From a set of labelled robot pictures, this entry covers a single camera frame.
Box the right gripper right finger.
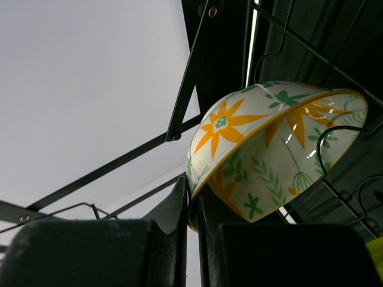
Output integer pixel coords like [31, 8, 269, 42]
[197, 191, 382, 286]

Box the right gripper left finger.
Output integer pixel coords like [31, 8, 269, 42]
[1, 174, 188, 286]

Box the yellow floral white bowl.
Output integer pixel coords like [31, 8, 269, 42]
[186, 81, 368, 230]

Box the lime green bowl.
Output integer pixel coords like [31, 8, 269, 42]
[366, 237, 383, 279]

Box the black plastic drain tray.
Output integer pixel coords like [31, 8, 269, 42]
[190, 1, 382, 239]

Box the black wire dish rack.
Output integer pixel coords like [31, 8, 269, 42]
[0, 0, 383, 255]

